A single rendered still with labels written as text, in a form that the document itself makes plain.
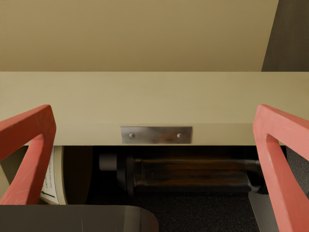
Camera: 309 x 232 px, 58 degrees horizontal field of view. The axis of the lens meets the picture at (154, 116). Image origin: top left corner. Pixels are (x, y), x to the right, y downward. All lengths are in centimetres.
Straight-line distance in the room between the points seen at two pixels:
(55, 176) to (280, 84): 30
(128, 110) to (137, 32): 41
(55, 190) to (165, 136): 17
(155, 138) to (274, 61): 44
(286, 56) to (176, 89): 34
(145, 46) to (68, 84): 37
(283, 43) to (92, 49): 43
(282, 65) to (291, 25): 8
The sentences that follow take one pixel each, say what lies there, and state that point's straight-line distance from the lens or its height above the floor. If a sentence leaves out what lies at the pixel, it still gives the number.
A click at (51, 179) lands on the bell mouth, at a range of 39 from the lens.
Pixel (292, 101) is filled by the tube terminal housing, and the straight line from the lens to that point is 34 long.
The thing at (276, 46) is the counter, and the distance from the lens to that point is 67.
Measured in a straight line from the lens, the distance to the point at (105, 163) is 43.
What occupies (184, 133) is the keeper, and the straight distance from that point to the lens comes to 28.
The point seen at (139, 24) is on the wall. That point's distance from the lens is 68.
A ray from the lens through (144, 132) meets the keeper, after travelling 28.
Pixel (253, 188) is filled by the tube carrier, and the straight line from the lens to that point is 44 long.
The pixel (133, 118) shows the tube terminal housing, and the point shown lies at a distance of 28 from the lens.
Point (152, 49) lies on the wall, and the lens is 70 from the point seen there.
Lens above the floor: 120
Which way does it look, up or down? level
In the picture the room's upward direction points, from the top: 90 degrees counter-clockwise
